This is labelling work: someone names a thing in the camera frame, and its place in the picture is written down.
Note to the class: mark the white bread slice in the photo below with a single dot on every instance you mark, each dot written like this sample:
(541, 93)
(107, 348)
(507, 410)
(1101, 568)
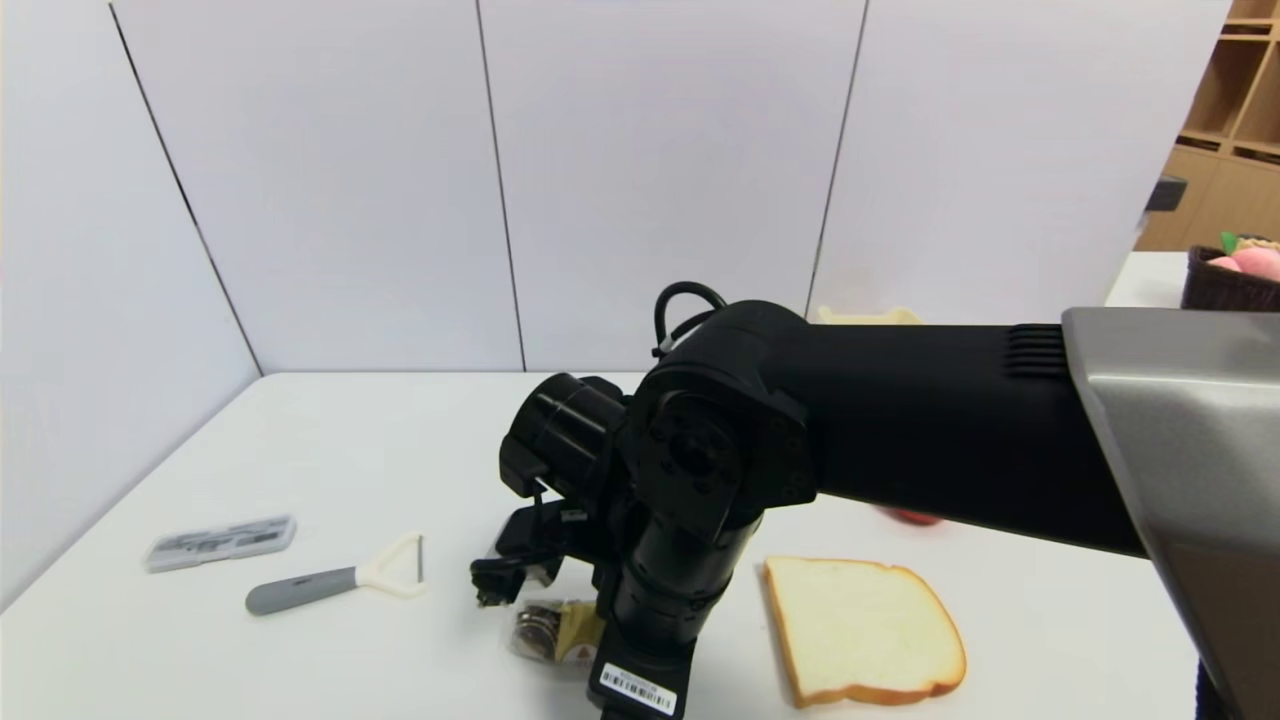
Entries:
(860, 630)

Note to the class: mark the wooden shelf cabinet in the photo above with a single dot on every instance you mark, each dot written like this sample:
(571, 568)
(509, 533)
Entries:
(1225, 190)

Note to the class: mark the clear plastic flat case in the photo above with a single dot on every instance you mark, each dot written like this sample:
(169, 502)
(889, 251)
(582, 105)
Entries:
(220, 542)

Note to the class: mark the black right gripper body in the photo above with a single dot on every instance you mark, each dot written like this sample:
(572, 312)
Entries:
(640, 687)

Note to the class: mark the pink plush peach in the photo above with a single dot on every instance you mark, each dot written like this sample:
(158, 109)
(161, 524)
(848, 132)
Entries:
(1258, 263)

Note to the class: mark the green plush leaf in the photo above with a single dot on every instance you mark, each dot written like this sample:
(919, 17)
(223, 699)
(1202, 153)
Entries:
(1226, 242)

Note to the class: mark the cream plastic storage box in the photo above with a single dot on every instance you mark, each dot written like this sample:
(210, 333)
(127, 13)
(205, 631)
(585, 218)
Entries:
(870, 316)

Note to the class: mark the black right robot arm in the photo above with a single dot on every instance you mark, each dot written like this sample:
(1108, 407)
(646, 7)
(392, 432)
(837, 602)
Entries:
(930, 430)

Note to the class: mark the white side table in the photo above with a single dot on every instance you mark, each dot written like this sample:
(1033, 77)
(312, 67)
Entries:
(1150, 285)

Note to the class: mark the clear chocolate pack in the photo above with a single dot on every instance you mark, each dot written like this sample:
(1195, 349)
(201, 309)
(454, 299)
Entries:
(550, 630)

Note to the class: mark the red apple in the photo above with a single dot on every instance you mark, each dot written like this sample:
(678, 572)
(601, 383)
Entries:
(910, 516)

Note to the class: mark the dark wicker basket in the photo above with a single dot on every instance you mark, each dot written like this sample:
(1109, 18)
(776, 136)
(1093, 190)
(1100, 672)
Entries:
(1230, 290)

